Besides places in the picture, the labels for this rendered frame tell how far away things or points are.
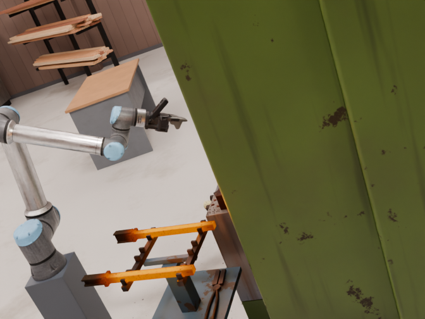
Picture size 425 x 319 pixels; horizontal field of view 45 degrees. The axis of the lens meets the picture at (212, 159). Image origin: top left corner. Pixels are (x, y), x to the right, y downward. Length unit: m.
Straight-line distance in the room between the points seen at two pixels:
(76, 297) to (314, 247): 1.53
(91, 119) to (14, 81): 6.57
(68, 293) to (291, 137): 1.69
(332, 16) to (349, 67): 0.13
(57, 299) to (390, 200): 1.91
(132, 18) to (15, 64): 2.72
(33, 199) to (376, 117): 1.96
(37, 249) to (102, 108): 2.84
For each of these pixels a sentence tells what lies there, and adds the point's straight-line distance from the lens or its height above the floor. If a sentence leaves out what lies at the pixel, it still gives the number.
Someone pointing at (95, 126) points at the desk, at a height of 0.47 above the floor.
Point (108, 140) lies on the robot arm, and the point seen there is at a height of 1.16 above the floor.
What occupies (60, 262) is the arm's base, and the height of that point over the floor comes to 0.63.
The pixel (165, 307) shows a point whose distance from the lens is 2.03.
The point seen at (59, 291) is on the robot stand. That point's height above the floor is 0.52.
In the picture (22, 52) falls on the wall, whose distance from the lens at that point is 11.65.
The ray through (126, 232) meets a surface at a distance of 2.01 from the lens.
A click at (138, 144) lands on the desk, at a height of 0.12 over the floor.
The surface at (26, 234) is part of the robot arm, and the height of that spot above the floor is 0.86.
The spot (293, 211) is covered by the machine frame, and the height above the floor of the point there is 1.04.
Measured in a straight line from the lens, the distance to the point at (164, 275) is 1.71.
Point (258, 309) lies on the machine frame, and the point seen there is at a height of 0.42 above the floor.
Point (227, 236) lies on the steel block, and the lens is 2.05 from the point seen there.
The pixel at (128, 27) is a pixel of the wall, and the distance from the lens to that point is 10.89.
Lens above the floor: 1.89
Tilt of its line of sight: 23 degrees down
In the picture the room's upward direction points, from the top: 21 degrees counter-clockwise
